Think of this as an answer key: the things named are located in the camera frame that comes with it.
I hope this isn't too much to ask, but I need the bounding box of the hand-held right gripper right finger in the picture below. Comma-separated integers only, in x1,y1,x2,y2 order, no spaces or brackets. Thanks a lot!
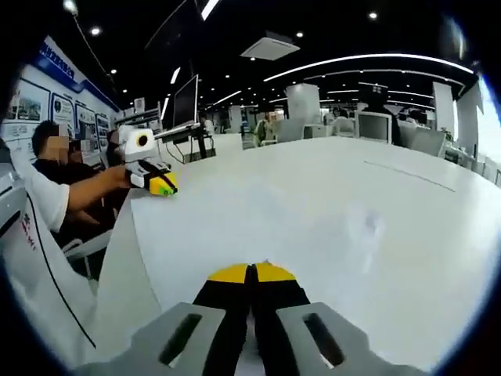
251,262,430,376

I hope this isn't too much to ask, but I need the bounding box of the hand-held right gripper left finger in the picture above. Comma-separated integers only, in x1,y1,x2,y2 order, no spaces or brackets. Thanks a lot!
72,262,251,376

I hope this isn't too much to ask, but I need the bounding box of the white standing desk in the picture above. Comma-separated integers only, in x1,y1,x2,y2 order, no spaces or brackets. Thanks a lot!
153,121,217,161

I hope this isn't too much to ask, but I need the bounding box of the desktop monitor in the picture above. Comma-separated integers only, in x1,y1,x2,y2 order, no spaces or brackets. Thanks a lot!
171,74,200,129

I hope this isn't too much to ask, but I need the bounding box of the white side chair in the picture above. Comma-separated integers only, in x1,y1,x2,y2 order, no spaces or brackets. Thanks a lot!
62,229,114,275

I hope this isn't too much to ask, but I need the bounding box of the white office chair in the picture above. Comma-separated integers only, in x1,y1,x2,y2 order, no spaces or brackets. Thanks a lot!
398,127,447,157
354,110,394,143
273,118,307,142

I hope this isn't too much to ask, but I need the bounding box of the ceiling air conditioner unit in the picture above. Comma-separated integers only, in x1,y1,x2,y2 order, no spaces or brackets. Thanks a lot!
239,30,301,60

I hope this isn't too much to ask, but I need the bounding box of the black device cable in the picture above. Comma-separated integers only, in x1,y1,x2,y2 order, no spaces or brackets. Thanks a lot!
25,191,98,350

